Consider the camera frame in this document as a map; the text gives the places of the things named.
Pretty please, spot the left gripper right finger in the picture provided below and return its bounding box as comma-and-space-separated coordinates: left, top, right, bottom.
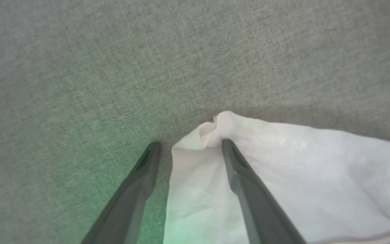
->
221, 138, 307, 244

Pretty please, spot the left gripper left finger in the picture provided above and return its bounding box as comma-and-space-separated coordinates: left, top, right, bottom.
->
80, 142, 161, 244

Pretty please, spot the red and white garment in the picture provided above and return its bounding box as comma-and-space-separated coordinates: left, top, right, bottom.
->
163, 111, 390, 244

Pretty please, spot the grey fabric sofa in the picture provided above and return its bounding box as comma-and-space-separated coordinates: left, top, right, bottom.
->
0, 0, 390, 244

